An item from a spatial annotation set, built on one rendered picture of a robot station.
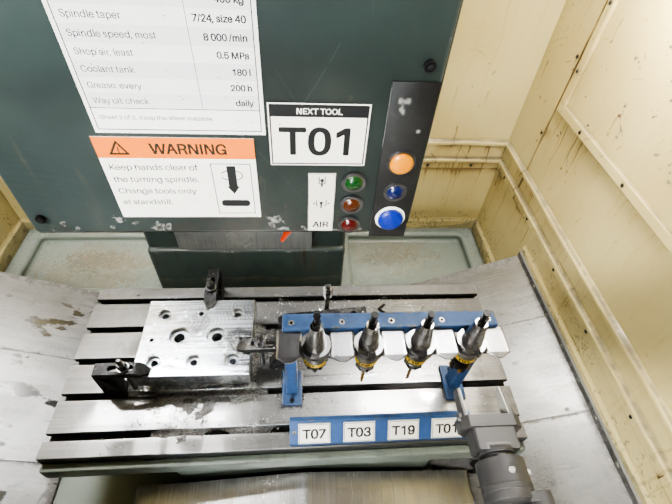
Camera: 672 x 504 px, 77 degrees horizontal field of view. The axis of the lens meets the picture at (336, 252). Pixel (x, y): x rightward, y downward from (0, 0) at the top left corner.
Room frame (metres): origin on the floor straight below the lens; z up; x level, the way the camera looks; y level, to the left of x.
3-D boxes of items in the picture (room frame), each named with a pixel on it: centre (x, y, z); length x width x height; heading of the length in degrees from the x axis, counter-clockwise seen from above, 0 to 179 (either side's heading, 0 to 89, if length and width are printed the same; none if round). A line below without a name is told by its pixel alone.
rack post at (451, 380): (0.55, -0.35, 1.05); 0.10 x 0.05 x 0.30; 7
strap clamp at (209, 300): (0.73, 0.35, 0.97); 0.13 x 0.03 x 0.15; 7
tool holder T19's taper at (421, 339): (0.47, -0.19, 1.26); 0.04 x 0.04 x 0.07
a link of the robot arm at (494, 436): (0.28, -0.33, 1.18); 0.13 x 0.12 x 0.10; 97
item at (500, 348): (0.49, -0.36, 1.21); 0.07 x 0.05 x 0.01; 7
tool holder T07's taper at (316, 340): (0.44, 0.03, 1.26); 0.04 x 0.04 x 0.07
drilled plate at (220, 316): (0.58, 0.35, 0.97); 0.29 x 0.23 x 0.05; 97
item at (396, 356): (0.47, -0.14, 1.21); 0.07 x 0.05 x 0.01; 7
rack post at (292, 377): (0.49, 0.09, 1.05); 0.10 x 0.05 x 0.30; 7
